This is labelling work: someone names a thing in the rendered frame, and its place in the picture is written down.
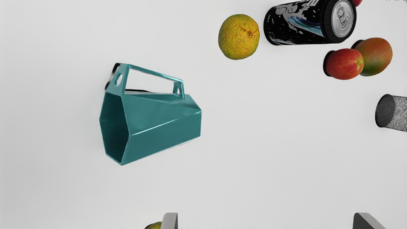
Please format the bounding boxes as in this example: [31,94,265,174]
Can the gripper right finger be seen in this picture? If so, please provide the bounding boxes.
[353,212,386,229]

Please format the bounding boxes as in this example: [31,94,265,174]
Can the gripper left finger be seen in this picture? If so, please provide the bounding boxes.
[161,212,178,229]

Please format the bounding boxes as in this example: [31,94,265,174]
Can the teal faceted mug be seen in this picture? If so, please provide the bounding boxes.
[99,63,202,166]

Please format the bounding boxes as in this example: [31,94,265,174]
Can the grey mesh pen holder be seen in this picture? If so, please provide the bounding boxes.
[375,94,407,132]

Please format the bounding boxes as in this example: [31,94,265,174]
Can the red apple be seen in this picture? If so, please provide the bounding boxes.
[323,48,364,80]

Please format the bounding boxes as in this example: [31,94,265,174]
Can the red green mango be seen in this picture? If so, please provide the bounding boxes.
[351,38,393,77]

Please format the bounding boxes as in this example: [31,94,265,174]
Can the orange fruit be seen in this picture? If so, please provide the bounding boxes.
[218,14,260,60]

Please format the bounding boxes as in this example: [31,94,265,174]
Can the black printed drink can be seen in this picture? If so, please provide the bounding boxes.
[263,0,357,46]

